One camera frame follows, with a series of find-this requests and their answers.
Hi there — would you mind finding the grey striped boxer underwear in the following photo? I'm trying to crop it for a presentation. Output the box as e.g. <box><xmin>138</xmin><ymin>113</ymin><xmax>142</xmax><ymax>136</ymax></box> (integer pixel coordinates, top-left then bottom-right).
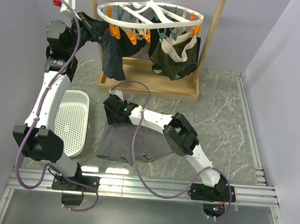
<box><xmin>97</xmin><ymin>123</ymin><xmax>172</xmax><ymax>165</ymax></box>

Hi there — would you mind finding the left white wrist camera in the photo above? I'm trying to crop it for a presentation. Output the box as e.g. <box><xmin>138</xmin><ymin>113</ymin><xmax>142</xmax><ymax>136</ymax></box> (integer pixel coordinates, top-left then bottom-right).
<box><xmin>52</xmin><ymin>0</ymin><xmax>76</xmax><ymax>19</ymax></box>

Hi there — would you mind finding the aluminium mounting rail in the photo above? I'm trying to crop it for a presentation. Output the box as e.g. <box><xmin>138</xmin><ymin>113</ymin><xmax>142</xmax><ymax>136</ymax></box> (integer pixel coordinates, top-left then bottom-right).
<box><xmin>0</xmin><ymin>174</ymin><xmax>282</xmax><ymax>224</ymax></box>

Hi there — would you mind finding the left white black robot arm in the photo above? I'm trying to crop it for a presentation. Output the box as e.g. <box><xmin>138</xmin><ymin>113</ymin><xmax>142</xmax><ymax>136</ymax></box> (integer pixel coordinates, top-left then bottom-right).
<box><xmin>12</xmin><ymin>12</ymin><xmax>109</xmax><ymax>190</ymax></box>

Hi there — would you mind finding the olive green hanging underwear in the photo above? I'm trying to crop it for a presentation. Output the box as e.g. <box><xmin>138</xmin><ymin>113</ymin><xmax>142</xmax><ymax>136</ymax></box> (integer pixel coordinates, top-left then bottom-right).
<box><xmin>150</xmin><ymin>32</ymin><xmax>201</xmax><ymax>81</ymax></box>

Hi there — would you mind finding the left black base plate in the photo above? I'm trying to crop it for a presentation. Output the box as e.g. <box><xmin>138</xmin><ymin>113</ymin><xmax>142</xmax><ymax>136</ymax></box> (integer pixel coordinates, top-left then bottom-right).
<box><xmin>51</xmin><ymin>175</ymin><xmax>100</xmax><ymax>192</ymax></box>

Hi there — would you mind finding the teal clothes peg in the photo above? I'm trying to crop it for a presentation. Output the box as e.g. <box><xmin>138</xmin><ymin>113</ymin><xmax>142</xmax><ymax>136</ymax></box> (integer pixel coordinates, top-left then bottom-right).
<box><xmin>169</xmin><ymin>27</ymin><xmax>179</xmax><ymax>41</ymax></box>
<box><xmin>157</xmin><ymin>28</ymin><xmax>167</xmax><ymax>40</ymax></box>

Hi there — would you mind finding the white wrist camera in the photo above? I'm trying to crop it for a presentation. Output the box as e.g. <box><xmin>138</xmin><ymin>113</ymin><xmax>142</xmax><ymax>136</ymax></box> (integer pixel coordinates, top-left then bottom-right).
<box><xmin>108</xmin><ymin>89</ymin><xmax>124</xmax><ymax>101</ymax></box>
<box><xmin>52</xmin><ymin>0</ymin><xmax>76</xmax><ymax>19</ymax></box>

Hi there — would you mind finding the wooden hanger stand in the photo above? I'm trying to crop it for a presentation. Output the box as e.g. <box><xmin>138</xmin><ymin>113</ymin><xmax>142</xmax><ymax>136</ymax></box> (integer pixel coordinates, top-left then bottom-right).
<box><xmin>89</xmin><ymin>0</ymin><xmax>226</xmax><ymax>101</ymax></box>

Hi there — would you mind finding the white round clip hanger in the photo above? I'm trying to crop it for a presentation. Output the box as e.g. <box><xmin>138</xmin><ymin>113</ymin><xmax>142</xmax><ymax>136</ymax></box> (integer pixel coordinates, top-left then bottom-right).
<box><xmin>97</xmin><ymin>0</ymin><xmax>204</xmax><ymax>29</ymax></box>

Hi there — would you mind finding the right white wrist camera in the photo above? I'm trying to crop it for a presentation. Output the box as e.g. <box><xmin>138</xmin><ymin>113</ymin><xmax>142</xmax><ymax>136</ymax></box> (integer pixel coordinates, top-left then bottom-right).
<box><xmin>108</xmin><ymin>89</ymin><xmax>124</xmax><ymax>101</ymax></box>

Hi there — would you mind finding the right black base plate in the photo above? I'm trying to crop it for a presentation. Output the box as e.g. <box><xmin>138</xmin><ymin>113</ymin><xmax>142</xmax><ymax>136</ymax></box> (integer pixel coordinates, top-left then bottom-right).
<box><xmin>187</xmin><ymin>183</ymin><xmax>236</xmax><ymax>203</ymax></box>

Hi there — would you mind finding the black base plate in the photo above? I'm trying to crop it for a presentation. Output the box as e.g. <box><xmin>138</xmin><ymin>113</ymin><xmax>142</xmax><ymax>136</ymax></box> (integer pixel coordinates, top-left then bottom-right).
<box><xmin>51</xmin><ymin>175</ymin><xmax>100</xmax><ymax>192</ymax></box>
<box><xmin>187</xmin><ymin>183</ymin><xmax>236</xmax><ymax>203</ymax></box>

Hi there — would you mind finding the black box under rail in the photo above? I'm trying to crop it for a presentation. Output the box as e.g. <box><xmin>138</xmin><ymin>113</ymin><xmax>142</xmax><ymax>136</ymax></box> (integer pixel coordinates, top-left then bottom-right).
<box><xmin>61</xmin><ymin>193</ymin><xmax>84</xmax><ymax>206</ymax></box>

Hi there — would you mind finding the navy striped hanging underwear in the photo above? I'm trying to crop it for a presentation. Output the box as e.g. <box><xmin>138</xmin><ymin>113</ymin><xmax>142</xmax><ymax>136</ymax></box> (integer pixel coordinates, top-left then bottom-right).
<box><xmin>101</xmin><ymin>29</ymin><xmax>126</xmax><ymax>81</ymax></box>

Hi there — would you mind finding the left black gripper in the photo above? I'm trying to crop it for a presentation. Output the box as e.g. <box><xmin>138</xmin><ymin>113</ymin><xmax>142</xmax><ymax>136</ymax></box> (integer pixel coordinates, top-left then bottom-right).
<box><xmin>66</xmin><ymin>10</ymin><xmax>112</xmax><ymax>58</ymax></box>

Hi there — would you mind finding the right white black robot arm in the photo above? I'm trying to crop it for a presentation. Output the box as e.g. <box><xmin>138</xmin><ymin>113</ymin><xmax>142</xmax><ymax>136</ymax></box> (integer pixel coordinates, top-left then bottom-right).
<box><xmin>103</xmin><ymin>94</ymin><xmax>230</xmax><ymax>200</ymax></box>

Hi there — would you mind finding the white perforated plastic basket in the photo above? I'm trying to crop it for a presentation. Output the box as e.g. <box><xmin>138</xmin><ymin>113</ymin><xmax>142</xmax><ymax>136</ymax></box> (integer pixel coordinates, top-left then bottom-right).
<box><xmin>54</xmin><ymin>90</ymin><xmax>90</xmax><ymax>158</ymax></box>

